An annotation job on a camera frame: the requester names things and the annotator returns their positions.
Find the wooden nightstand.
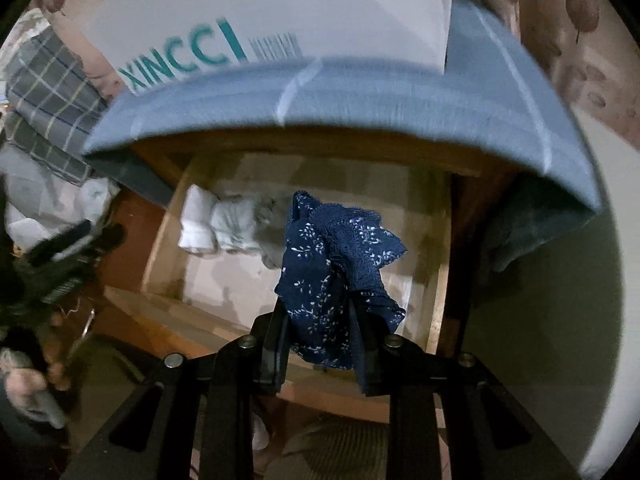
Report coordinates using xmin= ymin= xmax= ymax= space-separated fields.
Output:
xmin=115 ymin=130 xmax=516 ymax=351

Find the grey knitted underwear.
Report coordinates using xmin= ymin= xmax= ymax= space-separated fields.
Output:
xmin=254 ymin=194 xmax=296 ymax=270

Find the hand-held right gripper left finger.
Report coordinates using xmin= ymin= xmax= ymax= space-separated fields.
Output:
xmin=60 ymin=305 xmax=293 ymax=480

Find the grey plaid cloth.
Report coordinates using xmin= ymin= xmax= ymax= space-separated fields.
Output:
xmin=0 ymin=25 xmax=113 ymax=186

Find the white underwear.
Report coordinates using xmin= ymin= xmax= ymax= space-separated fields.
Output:
xmin=177 ymin=184 xmax=221 ymax=254

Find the wooden drawer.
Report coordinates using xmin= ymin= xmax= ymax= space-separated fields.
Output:
xmin=102 ymin=152 xmax=453 ymax=423

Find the person's right leg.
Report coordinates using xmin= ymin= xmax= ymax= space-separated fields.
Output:
xmin=280 ymin=420 xmax=393 ymax=480

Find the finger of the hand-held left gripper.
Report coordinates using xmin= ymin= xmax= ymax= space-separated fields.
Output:
xmin=27 ymin=221 xmax=127 ymax=268

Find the white shoe box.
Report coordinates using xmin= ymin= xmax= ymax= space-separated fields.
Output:
xmin=82 ymin=0 xmax=453 ymax=96

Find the white sheer cloth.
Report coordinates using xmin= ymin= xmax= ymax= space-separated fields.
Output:
xmin=0 ymin=145 xmax=121 ymax=256

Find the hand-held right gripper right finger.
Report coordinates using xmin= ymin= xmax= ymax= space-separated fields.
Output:
xmin=347 ymin=295 xmax=581 ymax=480

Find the light blue underwear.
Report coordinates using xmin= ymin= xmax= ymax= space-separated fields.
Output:
xmin=210 ymin=197 xmax=261 ymax=253

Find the blue checked cloth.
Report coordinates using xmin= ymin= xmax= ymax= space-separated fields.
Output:
xmin=80 ymin=0 xmax=603 ymax=273

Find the person's left hand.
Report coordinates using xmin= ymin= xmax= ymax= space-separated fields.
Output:
xmin=0 ymin=347 xmax=73 ymax=428

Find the navy floral underwear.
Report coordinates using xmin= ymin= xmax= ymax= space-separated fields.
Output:
xmin=274 ymin=190 xmax=408 ymax=372

